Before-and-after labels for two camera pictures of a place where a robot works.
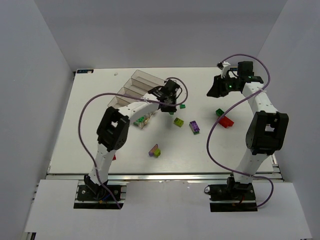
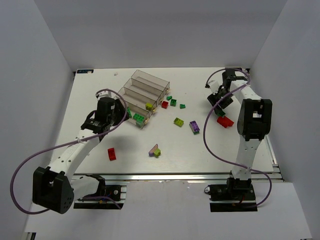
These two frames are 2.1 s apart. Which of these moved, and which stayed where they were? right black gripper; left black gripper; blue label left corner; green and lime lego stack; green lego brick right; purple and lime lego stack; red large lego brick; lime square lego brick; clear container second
Moved: left black gripper; green and lime lego stack; right black gripper
Stayed: green lego brick right; lime square lego brick; blue label left corner; clear container second; red large lego brick; purple and lime lego stack
